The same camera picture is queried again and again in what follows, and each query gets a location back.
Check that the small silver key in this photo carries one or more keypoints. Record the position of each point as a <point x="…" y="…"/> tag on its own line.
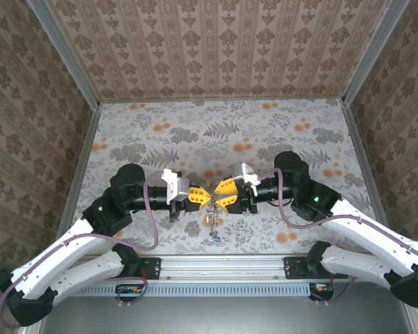
<point x="207" y="218"/>

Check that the blue-capped key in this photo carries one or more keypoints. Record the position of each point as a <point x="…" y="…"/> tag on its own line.
<point x="216" y="238"/>

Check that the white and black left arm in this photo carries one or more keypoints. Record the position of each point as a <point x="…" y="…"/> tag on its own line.
<point x="55" y="257"/>

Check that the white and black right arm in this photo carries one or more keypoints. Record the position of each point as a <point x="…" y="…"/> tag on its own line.
<point x="369" y="236"/>

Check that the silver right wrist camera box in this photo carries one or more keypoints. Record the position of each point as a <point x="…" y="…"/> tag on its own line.
<point x="240" y="172"/>

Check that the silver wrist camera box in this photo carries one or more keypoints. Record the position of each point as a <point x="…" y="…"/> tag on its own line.
<point x="177" y="189"/>
<point x="240" y="172"/>

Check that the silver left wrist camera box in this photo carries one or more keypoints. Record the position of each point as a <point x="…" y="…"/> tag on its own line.
<point x="177" y="189"/>

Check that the aluminium side rail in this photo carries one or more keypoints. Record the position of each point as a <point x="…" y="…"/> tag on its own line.
<point x="360" y="156"/>
<point x="78" y="174"/>

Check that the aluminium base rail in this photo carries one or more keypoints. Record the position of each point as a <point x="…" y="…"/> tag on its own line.
<point x="223" y="268"/>

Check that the aluminium frame post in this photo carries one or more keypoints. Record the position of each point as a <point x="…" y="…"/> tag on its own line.
<point x="374" y="52"/>
<point x="64" y="55"/>

